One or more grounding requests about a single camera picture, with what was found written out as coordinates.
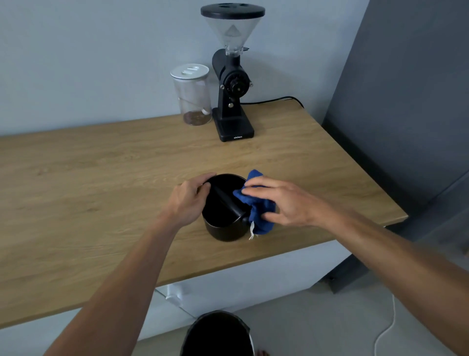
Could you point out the person's right middle finger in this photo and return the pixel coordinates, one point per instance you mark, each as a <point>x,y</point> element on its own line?
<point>267,181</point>

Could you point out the person's right thumb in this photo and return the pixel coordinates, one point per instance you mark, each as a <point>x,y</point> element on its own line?
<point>275,218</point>

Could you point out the black waste bin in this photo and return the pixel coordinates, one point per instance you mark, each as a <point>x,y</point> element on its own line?
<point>216,335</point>

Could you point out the white cabinet knob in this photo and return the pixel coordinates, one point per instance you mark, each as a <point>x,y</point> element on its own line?
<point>174,295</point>

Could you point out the person's left forearm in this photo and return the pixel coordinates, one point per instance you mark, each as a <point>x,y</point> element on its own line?
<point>121,286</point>

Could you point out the person's right hand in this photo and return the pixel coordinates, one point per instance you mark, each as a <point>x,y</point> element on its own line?
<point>293,207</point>

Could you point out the blue cloth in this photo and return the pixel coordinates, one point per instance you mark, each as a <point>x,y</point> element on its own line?
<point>261,216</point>

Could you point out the white jar lid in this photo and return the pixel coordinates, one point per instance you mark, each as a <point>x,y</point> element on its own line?
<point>189,70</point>

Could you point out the person's right forearm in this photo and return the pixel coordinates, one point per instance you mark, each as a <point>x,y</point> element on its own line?
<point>395,264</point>

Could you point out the black coffee grinder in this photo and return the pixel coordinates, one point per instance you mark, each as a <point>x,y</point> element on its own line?
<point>233,117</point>

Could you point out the brown coffee beans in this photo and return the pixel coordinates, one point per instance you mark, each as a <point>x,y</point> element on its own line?
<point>197,118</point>

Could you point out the white cabinet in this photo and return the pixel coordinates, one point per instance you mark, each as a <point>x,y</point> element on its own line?
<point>256,278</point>

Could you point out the black knock box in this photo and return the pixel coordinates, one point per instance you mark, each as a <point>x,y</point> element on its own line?
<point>223,227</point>

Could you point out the person's left thumb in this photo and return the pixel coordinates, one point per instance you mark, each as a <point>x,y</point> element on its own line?
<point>204,190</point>

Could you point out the person's left hand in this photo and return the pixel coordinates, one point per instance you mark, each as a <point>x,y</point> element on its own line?
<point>183,205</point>

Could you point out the clear glass jar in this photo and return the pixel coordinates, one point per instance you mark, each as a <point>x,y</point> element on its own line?
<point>192,97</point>

